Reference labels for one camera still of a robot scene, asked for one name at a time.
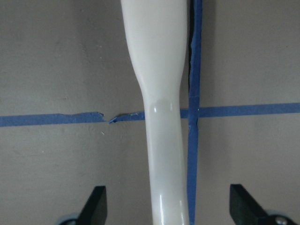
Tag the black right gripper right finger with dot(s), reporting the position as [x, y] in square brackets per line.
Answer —
[245, 210]

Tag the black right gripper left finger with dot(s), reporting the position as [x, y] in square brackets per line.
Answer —
[95, 210]

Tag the white hand brush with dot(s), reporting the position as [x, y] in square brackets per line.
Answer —
[156, 35]

